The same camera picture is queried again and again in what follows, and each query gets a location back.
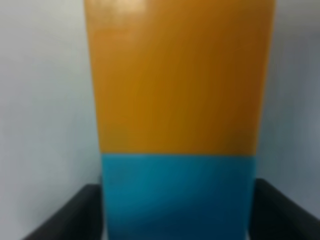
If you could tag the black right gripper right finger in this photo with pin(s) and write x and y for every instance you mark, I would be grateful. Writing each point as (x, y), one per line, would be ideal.
(275, 217)

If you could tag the orange cube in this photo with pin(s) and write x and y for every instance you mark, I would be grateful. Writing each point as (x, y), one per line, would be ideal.
(179, 76)

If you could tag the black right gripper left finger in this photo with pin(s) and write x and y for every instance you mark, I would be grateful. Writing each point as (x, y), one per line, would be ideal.
(81, 218)

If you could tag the blue cube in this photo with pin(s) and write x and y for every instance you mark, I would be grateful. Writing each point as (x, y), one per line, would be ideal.
(177, 197)

